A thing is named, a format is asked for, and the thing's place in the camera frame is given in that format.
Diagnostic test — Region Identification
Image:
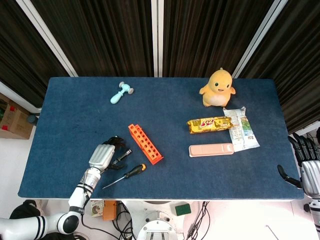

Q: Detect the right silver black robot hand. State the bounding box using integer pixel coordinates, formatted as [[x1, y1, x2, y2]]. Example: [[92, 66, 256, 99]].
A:
[[277, 132, 320, 198]]

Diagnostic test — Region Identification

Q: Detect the yellow plush toy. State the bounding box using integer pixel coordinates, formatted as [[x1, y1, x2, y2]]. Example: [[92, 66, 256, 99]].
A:
[[198, 67, 237, 108]]

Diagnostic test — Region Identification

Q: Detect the dark pleated curtain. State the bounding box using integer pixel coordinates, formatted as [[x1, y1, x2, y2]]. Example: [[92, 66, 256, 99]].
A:
[[0, 0, 70, 108], [29, 0, 154, 78], [162, 0, 276, 78], [238, 0, 320, 135]]

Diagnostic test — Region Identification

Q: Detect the gold biscuit pack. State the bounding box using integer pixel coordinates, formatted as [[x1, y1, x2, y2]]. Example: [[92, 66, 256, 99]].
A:
[[186, 116, 235, 135]]

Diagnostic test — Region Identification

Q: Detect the white crumpled snack packet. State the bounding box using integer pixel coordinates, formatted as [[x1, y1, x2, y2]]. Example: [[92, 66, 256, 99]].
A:
[[222, 106, 261, 153]]

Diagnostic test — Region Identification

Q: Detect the black bag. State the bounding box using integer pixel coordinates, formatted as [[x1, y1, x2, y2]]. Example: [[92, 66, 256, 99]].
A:
[[9, 199, 45, 220]]

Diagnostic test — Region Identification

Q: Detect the brown cardboard box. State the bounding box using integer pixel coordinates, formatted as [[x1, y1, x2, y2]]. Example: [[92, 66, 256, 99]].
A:
[[0, 92, 35, 140]]

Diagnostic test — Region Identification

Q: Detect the light blue toy hammer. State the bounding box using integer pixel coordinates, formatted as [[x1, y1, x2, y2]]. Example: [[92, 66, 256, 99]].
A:
[[110, 81, 134, 105]]

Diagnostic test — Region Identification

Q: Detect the black orange flathead screwdriver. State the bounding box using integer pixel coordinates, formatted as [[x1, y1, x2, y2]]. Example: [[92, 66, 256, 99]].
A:
[[101, 163, 147, 190]]

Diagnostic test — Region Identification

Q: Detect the pink pencil case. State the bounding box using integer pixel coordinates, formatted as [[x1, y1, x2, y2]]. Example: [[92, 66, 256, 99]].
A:
[[188, 142, 235, 158]]

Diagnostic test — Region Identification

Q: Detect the orange tool rack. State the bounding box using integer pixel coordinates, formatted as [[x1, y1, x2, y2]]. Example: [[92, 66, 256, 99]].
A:
[[127, 123, 165, 166]]

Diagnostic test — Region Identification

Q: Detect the blue table cloth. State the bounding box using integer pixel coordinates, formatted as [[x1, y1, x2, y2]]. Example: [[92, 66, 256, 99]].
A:
[[17, 76, 305, 201]]

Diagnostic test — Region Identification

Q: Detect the grey black handled tool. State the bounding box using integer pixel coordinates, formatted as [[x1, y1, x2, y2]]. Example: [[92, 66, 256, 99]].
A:
[[111, 148, 133, 167]]

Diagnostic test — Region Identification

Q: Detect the orange box device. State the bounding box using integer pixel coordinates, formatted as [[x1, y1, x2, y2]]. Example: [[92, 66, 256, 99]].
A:
[[102, 200, 118, 221]]

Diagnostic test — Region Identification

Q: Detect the black cable bundle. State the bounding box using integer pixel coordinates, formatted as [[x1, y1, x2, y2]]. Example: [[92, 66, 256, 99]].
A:
[[184, 201, 211, 240], [81, 201, 137, 240]]

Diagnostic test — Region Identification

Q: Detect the green block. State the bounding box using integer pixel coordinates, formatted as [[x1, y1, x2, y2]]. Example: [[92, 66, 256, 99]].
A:
[[174, 203, 192, 216]]

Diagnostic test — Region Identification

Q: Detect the white frame post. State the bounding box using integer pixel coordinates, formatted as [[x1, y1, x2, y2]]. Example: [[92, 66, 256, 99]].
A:
[[16, 0, 79, 77], [231, 0, 289, 79], [150, 0, 165, 78]]

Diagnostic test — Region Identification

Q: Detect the small printed carton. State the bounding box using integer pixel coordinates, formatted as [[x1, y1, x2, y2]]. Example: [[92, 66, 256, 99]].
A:
[[89, 199, 105, 218]]

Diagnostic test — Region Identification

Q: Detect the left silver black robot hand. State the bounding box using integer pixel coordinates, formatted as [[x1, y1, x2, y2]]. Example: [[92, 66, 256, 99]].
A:
[[88, 135, 127, 175]]

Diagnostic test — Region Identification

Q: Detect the white robot torso base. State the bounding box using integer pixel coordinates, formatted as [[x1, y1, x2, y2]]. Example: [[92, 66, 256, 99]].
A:
[[136, 199, 182, 240]]

